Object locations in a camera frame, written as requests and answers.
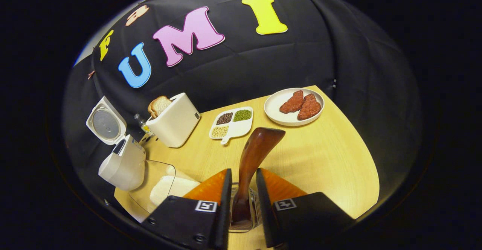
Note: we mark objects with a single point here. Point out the copper cloth clip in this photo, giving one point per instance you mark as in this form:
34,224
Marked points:
90,75

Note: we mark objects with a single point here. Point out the black backdrop cloth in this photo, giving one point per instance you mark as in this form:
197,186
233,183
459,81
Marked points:
301,54

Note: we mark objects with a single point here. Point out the clear plastic container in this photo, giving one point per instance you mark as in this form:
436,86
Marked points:
154,174

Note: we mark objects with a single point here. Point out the white rice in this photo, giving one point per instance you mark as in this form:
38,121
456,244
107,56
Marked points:
177,189

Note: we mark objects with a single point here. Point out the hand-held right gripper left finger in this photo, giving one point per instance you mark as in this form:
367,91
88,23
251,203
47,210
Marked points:
225,212

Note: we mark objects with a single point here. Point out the white rice cooker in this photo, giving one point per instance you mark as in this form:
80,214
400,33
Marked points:
124,167

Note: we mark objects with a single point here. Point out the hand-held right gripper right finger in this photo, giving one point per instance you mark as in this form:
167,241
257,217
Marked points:
263,212

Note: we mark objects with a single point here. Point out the clear chopstick holder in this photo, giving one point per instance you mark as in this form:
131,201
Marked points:
257,205

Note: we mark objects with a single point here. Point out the white toaster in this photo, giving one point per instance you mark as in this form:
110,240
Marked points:
173,124

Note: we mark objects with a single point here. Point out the bread slice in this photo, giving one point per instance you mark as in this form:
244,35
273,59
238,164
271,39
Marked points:
162,105
150,110

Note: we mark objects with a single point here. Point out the brown wooden spoon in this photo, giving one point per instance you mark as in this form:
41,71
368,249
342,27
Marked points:
256,148

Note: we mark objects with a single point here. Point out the white divided bean dish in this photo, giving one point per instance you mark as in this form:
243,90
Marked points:
235,127

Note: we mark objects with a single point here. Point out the red meat piece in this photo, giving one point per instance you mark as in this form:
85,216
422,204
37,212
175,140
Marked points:
293,102
309,107

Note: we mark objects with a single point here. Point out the white round plate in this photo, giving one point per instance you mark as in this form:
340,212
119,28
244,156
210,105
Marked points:
275,110

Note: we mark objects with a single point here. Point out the small glass bottle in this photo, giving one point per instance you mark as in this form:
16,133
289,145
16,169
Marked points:
145,127

